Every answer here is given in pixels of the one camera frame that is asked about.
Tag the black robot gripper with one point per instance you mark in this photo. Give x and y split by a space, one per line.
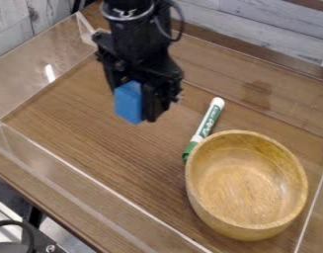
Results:
132 51

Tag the blue foam block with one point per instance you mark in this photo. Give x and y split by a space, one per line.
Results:
128 102

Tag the green Expo marker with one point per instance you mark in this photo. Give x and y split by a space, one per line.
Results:
205 125

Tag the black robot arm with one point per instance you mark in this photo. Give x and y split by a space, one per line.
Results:
127 8

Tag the brown wooden bowl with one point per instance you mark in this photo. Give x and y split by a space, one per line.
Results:
245 184

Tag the clear acrylic triangle bracket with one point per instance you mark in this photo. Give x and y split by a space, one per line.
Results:
85 30

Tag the clear acrylic enclosure wall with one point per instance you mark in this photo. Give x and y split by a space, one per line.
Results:
107 178

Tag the black metal table frame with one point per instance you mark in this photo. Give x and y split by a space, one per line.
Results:
26 230

